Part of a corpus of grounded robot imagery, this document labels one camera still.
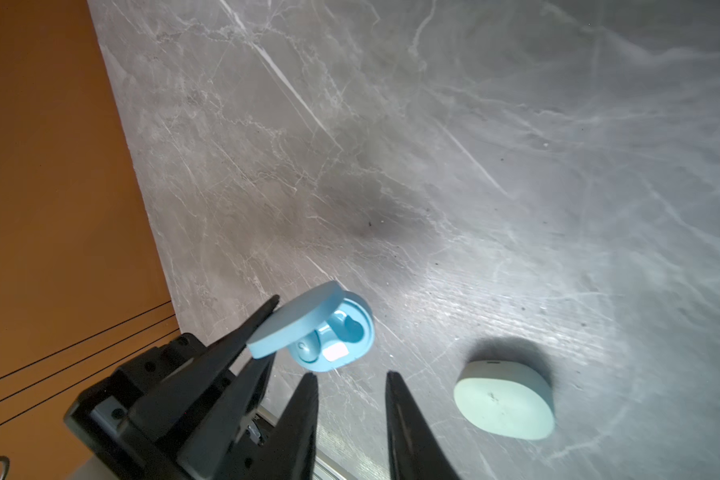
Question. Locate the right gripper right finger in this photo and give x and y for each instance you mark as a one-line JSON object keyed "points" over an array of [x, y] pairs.
{"points": [[413, 451]]}

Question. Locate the blue earbud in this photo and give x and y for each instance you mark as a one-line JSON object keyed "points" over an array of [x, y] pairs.
{"points": [[308, 348]]}

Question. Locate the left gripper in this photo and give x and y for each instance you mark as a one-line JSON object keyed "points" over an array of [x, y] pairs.
{"points": [[177, 411]]}

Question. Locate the white earbud case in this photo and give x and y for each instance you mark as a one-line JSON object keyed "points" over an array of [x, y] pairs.
{"points": [[506, 398]]}

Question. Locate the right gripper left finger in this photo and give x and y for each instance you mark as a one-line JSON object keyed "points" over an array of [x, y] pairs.
{"points": [[290, 451]]}

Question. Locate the light blue earbud case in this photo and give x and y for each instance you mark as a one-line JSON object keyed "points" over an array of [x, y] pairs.
{"points": [[341, 319]]}

